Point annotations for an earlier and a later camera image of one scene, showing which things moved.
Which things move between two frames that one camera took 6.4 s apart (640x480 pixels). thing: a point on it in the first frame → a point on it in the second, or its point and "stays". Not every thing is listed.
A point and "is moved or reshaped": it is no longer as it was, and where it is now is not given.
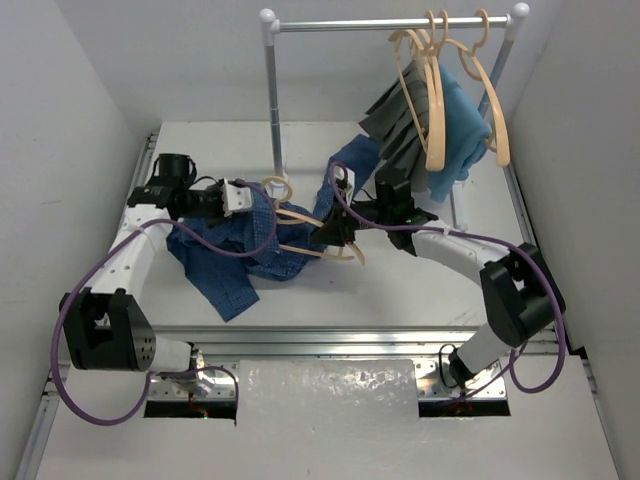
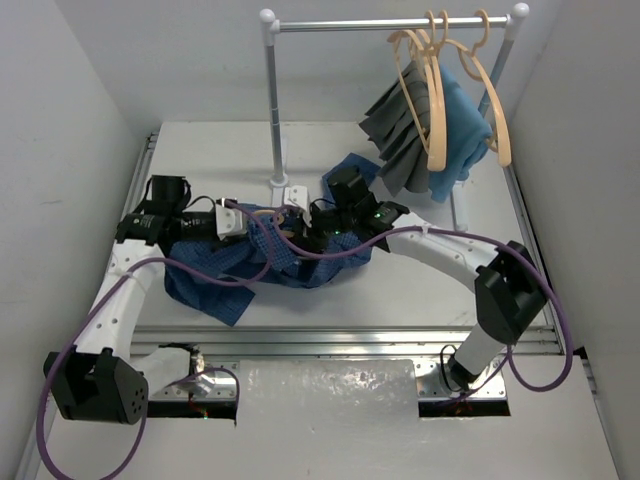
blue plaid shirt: x=219 y=250 is moved or reshaped
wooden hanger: x=297 y=218 → x=281 y=220
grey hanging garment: x=400 y=121 stays
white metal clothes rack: x=271 y=26 stays
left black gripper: x=220 y=198 → x=209 y=223
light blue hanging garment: x=467 y=129 stays
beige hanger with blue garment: x=436 y=91 stays
